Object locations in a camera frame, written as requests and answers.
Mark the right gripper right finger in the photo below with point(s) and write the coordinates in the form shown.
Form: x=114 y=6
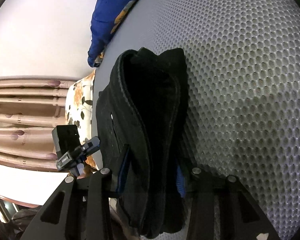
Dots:
x=222 y=208

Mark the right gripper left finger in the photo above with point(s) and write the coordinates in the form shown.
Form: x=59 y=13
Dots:
x=77 y=209

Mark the black pants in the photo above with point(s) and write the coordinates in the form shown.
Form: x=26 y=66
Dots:
x=140 y=117

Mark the white floral pillow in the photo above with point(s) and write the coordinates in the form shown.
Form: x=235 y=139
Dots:
x=79 y=106

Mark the pink striped curtain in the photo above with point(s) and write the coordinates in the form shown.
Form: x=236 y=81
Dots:
x=29 y=110

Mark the blue floral blanket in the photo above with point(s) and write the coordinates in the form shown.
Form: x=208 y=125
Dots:
x=107 y=16

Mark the grey mesh mattress pad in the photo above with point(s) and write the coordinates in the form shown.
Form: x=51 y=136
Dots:
x=243 y=63

